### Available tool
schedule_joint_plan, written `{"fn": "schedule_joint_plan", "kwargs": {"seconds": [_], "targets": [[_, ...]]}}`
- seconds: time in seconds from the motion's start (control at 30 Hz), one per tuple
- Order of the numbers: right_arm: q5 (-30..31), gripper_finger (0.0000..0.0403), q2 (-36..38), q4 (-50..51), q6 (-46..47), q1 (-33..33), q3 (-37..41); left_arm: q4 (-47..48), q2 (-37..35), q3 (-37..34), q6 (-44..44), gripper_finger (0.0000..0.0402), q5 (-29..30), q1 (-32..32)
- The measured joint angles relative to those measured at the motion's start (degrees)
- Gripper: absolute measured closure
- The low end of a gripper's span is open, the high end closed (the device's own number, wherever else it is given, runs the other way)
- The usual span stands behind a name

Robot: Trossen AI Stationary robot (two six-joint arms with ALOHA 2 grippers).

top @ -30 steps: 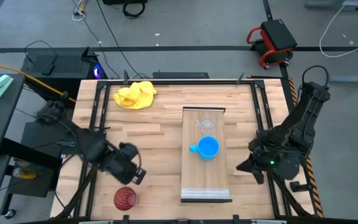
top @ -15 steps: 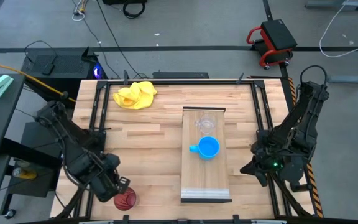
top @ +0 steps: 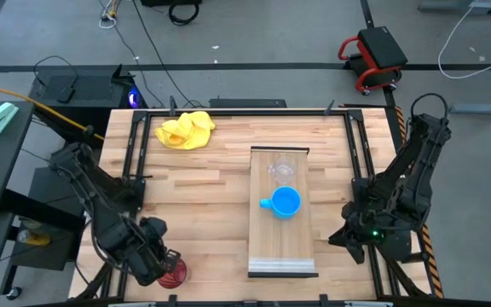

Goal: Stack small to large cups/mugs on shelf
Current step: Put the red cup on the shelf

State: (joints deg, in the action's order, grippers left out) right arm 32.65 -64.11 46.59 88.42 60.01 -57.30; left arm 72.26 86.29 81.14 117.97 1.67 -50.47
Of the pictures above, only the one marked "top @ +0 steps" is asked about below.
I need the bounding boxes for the black coiled cable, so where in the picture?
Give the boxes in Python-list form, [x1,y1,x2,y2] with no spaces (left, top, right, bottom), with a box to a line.
[167,0,201,26]

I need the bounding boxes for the red and black rolling stool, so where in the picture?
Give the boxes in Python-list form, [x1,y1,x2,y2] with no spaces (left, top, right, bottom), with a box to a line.
[337,26,409,96]

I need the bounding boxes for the yellow object on cart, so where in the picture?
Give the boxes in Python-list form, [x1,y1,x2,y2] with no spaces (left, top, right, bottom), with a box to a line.
[16,229,53,247]

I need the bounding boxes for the black computer case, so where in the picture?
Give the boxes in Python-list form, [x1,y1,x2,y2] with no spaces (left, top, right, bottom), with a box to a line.
[28,63,144,125]

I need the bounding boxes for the black flat bar device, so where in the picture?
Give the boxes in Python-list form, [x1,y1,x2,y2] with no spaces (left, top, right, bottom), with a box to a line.
[208,98,288,109]

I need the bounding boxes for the long black floor cable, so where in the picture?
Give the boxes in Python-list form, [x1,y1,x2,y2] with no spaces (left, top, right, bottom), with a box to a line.
[130,0,204,109]

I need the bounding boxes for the wooden cutting board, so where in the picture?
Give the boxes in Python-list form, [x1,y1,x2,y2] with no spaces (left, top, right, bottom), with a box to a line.
[247,146,320,280]

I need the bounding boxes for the black lower cart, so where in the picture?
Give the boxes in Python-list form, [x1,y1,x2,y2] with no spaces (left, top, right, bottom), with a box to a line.
[0,165,88,299]

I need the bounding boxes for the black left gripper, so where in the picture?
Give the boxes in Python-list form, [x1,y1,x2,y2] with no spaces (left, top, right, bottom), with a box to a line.
[130,243,183,287]

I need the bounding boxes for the grey desk leg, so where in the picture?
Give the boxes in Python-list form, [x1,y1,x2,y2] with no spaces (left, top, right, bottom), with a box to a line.
[417,0,491,16]
[448,90,491,116]

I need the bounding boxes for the clear glass mug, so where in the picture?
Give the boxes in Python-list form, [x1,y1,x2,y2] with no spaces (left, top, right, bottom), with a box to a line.
[266,154,299,186]

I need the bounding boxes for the blue plastic mug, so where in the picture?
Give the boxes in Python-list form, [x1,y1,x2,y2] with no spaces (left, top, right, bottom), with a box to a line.
[258,185,303,221]

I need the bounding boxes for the short white coiled cable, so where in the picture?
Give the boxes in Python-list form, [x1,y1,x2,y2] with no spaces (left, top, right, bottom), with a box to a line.
[97,0,121,30]

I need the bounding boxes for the yellow black hazard tape strip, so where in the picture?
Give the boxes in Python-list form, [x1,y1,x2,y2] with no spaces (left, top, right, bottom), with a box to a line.
[393,106,445,299]

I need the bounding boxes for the long white floor cable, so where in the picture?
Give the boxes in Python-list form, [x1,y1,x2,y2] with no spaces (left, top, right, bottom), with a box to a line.
[436,3,491,80]

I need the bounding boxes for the mint green stapler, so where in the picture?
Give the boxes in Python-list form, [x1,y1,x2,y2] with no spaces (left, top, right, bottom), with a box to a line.
[0,101,20,136]

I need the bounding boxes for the yellow crumpled cloth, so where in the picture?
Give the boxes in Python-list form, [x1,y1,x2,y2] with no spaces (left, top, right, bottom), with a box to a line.
[154,110,217,152]

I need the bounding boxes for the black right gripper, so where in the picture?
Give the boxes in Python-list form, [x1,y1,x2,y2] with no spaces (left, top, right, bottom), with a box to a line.
[327,200,384,266]

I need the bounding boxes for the yellow cable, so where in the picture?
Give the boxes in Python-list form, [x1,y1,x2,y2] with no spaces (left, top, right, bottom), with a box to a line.
[0,80,106,142]

